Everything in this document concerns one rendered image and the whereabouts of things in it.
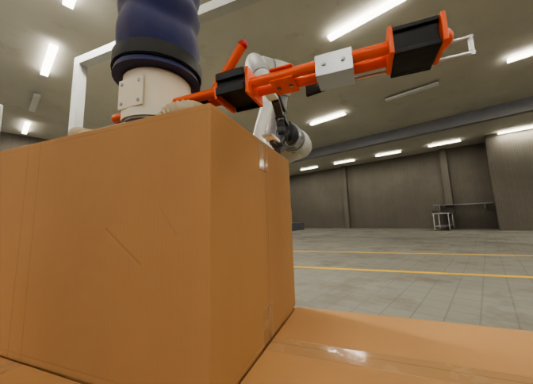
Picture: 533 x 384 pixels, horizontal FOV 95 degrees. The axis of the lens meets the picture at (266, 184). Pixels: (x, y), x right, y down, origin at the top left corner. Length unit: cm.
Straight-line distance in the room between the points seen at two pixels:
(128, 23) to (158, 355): 69
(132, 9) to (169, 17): 8
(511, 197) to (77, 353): 1364
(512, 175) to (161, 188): 1363
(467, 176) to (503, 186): 197
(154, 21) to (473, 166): 1500
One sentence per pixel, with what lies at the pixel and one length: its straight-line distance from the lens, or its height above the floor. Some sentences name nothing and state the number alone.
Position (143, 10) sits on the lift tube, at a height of 128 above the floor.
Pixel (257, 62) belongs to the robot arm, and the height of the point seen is 154.
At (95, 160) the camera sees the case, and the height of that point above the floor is 89.
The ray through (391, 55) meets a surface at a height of 105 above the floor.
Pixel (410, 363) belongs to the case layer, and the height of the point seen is 54.
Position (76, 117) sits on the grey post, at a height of 228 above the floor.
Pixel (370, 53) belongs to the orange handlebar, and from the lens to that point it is 53.
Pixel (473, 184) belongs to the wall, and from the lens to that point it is 1518.
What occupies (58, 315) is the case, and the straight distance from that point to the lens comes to 57.
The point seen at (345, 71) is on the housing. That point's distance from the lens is 52.
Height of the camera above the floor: 78
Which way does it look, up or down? 8 degrees up
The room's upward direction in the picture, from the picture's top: 2 degrees counter-clockwise
